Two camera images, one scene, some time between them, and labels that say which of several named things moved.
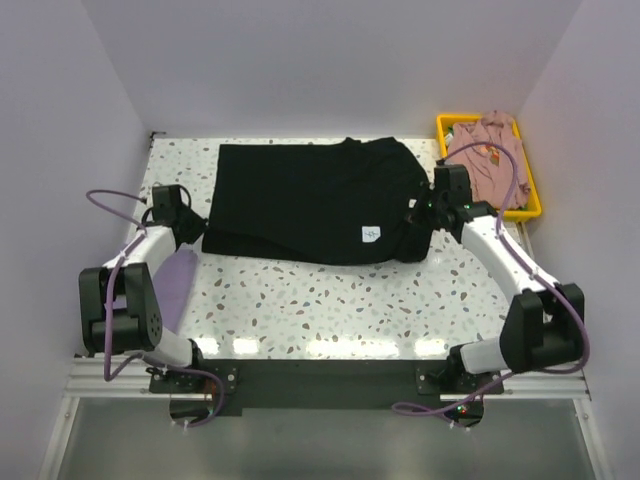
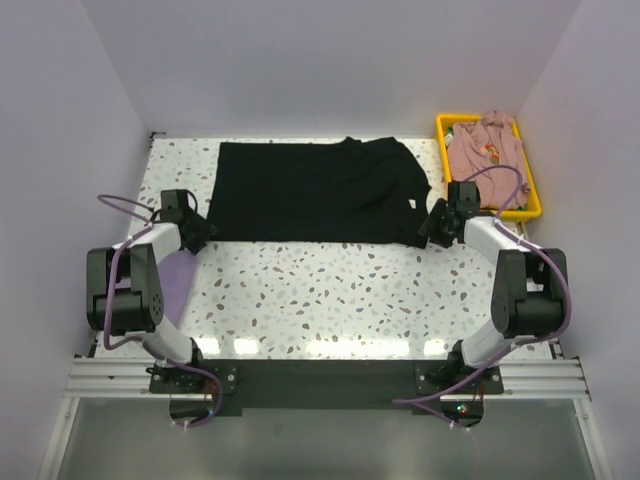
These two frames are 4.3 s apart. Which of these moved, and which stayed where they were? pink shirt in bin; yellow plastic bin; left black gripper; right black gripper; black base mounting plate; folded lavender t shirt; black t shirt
Moved: black t shirt; left black gripper; right black gripper
Stayed: pink shirt in bin; black base mounting plate; folded lavender t shirt; yellow plastic bin
